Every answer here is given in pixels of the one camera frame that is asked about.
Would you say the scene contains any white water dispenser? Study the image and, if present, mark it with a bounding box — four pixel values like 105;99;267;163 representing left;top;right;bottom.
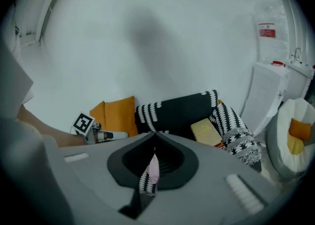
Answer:
240;61;291;136

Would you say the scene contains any patterned fringe blanket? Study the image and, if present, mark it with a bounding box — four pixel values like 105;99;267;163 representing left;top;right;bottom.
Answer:
222;129;262;168

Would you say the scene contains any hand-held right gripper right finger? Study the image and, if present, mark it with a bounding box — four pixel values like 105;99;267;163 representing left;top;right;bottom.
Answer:
142;131;281;225

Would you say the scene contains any yellow book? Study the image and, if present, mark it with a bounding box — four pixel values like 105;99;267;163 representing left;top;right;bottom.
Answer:
190;118;222;147

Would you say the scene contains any small orange cushion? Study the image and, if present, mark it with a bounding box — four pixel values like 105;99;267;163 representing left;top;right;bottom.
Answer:
288;118;312;141

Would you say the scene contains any white beanbag chair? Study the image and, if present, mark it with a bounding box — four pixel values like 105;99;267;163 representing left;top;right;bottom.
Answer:
267;97;315;179

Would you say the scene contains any white sink cabinet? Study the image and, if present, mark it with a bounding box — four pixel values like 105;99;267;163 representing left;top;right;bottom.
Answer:
283;61;315;104

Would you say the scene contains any yellow cushion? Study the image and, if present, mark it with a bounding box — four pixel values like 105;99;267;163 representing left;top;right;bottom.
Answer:
286;134;305;156

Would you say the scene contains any person's left forearm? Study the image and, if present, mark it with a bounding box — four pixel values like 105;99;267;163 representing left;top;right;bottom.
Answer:
17;103;87;148

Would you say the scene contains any black white patterned blanket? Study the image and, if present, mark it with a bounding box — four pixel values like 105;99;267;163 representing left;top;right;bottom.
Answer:
134;90;263;196

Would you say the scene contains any person's white shirt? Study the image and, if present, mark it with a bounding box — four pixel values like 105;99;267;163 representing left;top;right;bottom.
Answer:
0;0;34;121

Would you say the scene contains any pink cloth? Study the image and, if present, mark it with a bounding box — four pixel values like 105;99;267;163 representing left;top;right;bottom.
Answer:
147;155;160;187

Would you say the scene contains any clear water bottle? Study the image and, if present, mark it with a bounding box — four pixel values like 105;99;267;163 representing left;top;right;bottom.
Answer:
253;0;289;66

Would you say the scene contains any metal faucet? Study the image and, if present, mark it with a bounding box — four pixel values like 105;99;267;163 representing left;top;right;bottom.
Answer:
290;48;302;64

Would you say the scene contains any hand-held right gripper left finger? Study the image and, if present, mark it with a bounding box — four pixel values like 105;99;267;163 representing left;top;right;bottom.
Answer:
60;132;156;225

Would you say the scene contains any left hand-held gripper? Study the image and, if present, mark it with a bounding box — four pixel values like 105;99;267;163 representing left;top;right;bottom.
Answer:
70;112;129;145

